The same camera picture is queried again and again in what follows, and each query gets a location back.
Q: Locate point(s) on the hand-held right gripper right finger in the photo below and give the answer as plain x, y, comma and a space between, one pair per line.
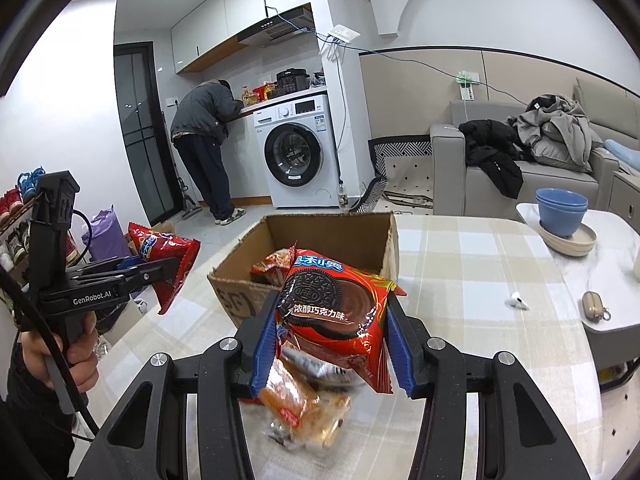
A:
400, 355

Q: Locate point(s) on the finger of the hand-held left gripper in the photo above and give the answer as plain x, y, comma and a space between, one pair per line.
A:
107, 266
147, 272

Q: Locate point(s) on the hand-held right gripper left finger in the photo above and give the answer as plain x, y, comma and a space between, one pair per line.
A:
262, 355

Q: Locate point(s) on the red chip packet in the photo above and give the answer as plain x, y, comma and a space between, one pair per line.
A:
170, 252

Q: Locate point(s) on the bread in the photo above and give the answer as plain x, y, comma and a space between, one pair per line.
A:
295, 400

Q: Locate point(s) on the silver striped snack packet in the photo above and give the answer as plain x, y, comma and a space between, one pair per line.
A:
320, 367

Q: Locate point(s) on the brown cardboard box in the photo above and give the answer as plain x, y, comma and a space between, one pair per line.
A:
235, 300

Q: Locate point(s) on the red chocolate cookie packet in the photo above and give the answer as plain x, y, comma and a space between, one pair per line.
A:
335, 310

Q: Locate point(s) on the white red noodle snack packet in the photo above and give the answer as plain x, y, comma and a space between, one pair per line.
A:
270, 266

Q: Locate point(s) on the person's left forearm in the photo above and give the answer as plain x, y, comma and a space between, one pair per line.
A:
30, 435

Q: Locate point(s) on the person's left hand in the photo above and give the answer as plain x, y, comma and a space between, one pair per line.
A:
65, 360

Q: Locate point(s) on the purple bag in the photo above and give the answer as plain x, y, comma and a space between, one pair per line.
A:
107, 232

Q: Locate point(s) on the shoe rack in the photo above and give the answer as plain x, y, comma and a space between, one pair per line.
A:
15, 220

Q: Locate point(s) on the floor mop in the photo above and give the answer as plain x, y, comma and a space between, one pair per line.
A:
187, 200

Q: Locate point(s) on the white earbud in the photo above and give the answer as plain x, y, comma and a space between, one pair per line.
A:
517, 301

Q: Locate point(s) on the black glass door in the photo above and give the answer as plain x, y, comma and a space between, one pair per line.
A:
142, 135

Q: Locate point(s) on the plastic bottle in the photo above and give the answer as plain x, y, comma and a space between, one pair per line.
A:
343, 195

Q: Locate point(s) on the white coffee table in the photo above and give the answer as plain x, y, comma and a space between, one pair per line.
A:
560, 280

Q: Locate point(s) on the grey sofa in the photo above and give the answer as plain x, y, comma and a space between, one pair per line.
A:
450, 170

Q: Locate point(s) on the white washing machine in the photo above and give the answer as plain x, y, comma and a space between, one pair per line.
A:
300, 155

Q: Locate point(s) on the beige key pouch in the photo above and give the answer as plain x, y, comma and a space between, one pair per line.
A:
595, 306

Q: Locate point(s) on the blue bowl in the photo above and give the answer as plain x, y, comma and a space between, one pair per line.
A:
562, 222
561, 196

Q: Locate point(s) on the beige dish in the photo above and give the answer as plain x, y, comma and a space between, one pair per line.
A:
580, 245

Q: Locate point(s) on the red container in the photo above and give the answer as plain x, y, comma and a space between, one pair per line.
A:
261, 92

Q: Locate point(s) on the black jacket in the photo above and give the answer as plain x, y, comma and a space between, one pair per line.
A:
492, 160

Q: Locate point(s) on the black pressure cooker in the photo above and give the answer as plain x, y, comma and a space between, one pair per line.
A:
292, 81

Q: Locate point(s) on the white power strip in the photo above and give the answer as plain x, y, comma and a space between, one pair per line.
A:
467, 87

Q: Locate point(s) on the grey clothes pile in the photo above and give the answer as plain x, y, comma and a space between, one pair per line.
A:
560, 130

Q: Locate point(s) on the range hood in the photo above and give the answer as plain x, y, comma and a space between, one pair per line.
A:
277, 27

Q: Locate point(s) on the light blue pillow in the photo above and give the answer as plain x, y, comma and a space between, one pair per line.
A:
622, 152

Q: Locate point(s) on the white router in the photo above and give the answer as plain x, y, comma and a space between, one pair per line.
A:
342, 35

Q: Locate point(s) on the white wall cabinet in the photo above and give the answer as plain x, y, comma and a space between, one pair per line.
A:
230, 15

